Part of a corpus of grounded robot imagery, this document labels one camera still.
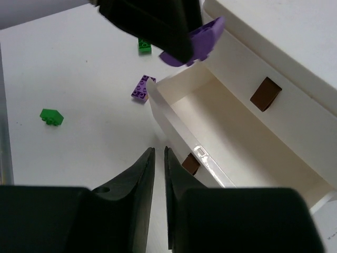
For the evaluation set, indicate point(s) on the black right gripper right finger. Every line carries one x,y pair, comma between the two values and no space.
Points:
203,219

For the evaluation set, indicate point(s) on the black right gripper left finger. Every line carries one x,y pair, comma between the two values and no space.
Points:
113,217

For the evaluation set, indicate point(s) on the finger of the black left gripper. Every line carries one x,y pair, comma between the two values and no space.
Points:
165,24

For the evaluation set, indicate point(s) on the purple lego brick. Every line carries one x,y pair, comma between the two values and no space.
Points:
203,37

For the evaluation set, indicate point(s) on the purple lego plate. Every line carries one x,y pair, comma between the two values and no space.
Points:
139,93

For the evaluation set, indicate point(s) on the white drawer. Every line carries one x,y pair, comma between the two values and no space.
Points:
248,125

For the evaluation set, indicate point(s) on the white three-drawer storage box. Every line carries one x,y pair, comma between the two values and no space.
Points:
297,38

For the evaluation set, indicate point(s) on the green small lego brick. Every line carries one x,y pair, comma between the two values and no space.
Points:
51,117

